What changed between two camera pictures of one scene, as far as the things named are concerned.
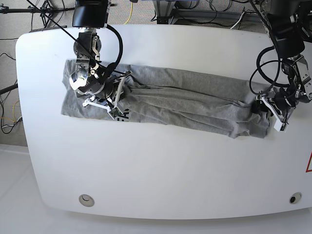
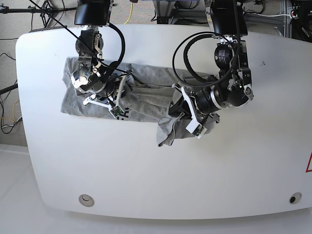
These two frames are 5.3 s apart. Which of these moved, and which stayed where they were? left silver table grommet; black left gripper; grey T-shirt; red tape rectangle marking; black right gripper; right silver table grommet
Moved: grey T-shirt; black right gripper
Stayed: black left gripper; red tape rectangle marking; right silver table grommet; left silver table grommet
